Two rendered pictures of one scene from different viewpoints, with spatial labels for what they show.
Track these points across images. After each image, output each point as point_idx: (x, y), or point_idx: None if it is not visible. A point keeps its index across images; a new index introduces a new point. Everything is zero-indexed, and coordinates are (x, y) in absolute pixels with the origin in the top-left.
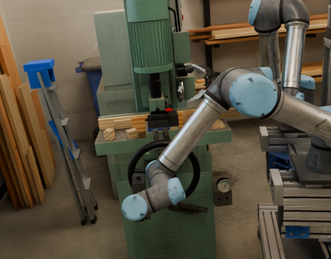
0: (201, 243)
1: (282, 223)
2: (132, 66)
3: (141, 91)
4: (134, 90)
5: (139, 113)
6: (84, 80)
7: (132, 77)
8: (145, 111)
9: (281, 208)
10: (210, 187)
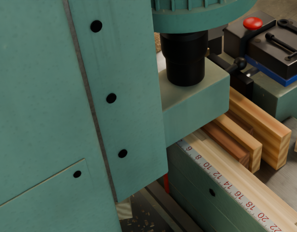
0: None
1: (221, 50)
2: (91, 113)
3: (163, 128)
4: (113, 200)
5: (210, 164)
6: None
7: (100, 162)
8: (189, 154)
9: (211, 42)
10: None
